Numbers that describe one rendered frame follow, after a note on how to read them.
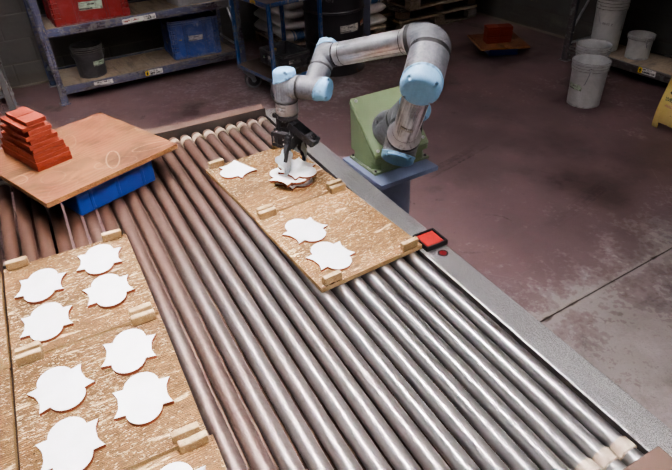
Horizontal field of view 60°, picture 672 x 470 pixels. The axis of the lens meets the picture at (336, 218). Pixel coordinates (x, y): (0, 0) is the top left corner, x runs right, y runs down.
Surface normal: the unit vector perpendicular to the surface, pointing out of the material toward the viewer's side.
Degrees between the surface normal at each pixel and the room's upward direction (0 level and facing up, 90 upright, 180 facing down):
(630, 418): 0
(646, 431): 0
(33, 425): 0
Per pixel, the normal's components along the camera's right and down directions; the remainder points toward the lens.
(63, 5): 0.54, 0.46
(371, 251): -0.04, -0.83
